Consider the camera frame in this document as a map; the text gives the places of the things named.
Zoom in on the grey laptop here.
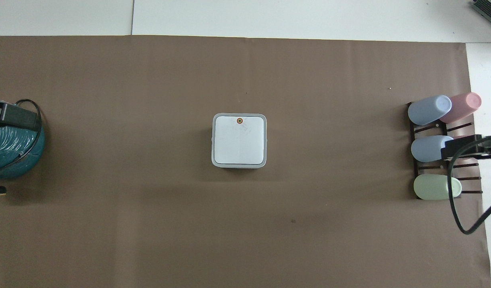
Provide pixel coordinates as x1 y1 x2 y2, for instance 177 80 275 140
471 0 491 20

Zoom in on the green plastic cup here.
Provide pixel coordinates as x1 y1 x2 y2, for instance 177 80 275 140
413 174 462 200

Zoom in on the blue plastic cup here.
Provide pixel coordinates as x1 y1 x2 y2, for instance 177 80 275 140
411 135 455 163
408 95 453 126

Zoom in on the pink plastic cup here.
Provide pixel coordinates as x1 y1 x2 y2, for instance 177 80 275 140
439 92 482 124

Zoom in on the white square trash can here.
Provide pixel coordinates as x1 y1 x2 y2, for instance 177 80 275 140
211 113 267 169

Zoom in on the black cup rack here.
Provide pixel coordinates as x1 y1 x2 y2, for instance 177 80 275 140
407 102 484 200

